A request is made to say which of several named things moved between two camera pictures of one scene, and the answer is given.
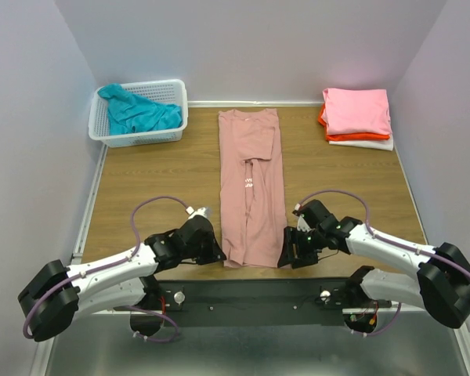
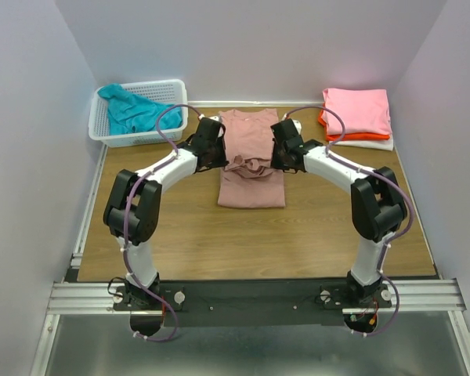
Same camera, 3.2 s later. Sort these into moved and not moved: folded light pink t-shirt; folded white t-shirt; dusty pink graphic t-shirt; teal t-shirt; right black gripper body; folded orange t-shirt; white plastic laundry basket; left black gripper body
Moved: left black gripper body; dusty pink graphic t-shirt; right black gripper body
Not moved: folded white t-shirt; white plastic laundry basket; teal t-shirt; folded orange t-shirt; folded light pink t-shirt
